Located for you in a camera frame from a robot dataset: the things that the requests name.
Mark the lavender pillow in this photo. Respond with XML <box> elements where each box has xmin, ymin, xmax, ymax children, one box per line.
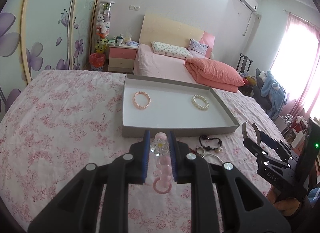
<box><xmin>188</xmin><ymin>39</ymin><xmax>209</xmax><ymax>58</ymax></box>

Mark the plush toy display tube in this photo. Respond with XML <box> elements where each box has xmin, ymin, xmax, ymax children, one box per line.
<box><xmin>94</xmin><ymin>1</ymin><xmax>114</xmax><ymax>53</ymax></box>

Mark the pink floral bedsheet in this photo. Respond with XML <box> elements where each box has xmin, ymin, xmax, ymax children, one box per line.
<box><xmin>1</xmin><ymin>70</ymin><xmax>284</xmax><ymax>232</ymax></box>

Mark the grey cardboard tray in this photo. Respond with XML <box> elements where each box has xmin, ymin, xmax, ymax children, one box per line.
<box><xmin>121</xmin><ymin>75</ymin><xmax>239</xmax><ymax>138</ymax></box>

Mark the pink bedside cabinet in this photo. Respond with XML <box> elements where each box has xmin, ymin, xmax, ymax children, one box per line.
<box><xmin>108</xmin><ymin>45</ymin><xmax>138</xmax><ymax>74</ymax></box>

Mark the black bead bracelet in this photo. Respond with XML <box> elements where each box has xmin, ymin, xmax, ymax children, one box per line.
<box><xmin>198</xmin><ymin>134</ymin><xmax>225</xmax><ymax>154</ymax></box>

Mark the blue plush garment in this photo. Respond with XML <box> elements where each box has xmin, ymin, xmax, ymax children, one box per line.
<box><xmin>260</xmin><ymin>71</ymin><xmax>287</xmax><ymax>121</ymax></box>

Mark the pink bed mattress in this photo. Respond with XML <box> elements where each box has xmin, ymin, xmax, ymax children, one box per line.
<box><xmin>133</xmin><ymin>44</ymin><xmax>197</xmax><ymax>84</ymax></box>

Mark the red waste bin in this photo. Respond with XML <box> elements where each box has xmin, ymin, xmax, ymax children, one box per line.
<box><xmin>89</xmin><ymin>52</ymin><xmax>105</xmax><ymax>71</ymax></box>

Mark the thin silver bangle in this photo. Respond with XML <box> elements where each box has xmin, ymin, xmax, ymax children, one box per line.
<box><xmin>201</xmin><ymin>153</ymin><xmax>224</xmax><ymax>165</ymax></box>

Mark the black wooden chair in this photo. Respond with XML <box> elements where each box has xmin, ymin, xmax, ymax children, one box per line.
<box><xmin>236</xmin><ymin>54</ymin><xmax>253</xmax><ymax>73</ymax></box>

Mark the pink curtain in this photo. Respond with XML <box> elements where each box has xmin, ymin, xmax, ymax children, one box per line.
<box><xmin>271</xmin><ymin>12</ymin><xmax>319</xmax><ymax>120</ymax></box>

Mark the pink pearl bracelet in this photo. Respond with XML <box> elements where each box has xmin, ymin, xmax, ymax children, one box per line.
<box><xmin>132</xmin><ymin>91</ymin><xmax>153</xmax><ymax>109</ymax></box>

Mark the coral folded duvet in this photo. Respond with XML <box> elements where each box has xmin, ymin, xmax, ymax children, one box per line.
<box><xmin>184</xmin><ymin>58</ymin><xmax>245</xmax><ymax>93</ymax></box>

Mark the floral pillow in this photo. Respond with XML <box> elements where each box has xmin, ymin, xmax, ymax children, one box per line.
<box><xmin>151</xmin><ymin>42</ymin><xmax>193</xmax><ymax>59</ymax></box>

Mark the white mug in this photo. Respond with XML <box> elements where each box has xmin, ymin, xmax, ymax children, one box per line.
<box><xmin>117</xmin><ymin>37</ymin><xmax>124</xmax><ymax>46</ymax></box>

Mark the flower pattern wardrobe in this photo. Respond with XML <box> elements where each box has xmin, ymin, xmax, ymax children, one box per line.
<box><xmin>1</xmin><ymin>0</ymin><xmax>97</xmax><ymax>114</ymax></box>

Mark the white pearl bracelet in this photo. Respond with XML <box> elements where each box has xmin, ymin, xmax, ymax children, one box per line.
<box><xmin>191</xmin><ymin>93</ymin><xmax>209</xmax><ymax>111</ymax></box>

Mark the pink bead necklace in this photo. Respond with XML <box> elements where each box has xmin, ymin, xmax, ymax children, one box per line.
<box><xmin>151</xmin><ymin>131</ymin><xmax>173</xmax><ymax>195</ymax></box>

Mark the beige pink headboard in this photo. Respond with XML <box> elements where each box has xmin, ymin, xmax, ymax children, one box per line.
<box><xmin>139</xmin><ymin>14</ymin><xmax>215</xmax><ymax>58</ymax></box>

